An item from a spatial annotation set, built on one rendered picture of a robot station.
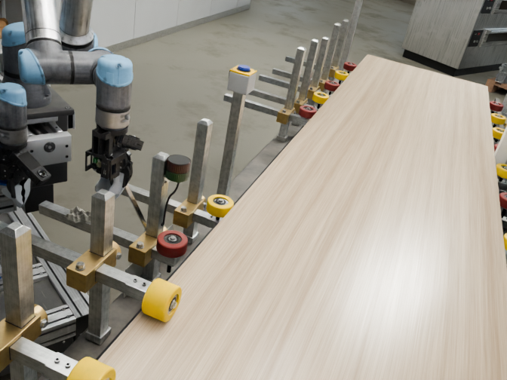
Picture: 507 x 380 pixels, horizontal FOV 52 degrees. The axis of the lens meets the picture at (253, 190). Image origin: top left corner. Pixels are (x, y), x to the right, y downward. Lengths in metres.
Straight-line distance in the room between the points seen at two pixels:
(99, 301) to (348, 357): 0.58
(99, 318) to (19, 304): 0.35
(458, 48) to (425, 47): 0.50
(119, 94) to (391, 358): 0.82
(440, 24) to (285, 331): 7.04
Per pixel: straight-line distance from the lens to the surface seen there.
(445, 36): 7.94
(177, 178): 1.31
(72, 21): 1.64
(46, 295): 2.26
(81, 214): 1.52
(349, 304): 1.32
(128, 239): 1.45
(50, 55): 1.25
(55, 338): 2.17
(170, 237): 1.38
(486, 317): 1.48
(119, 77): 1.17
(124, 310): 1.48
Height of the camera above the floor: 1.72
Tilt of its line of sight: 29 degrees down
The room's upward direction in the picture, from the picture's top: 11 degrees clockwise
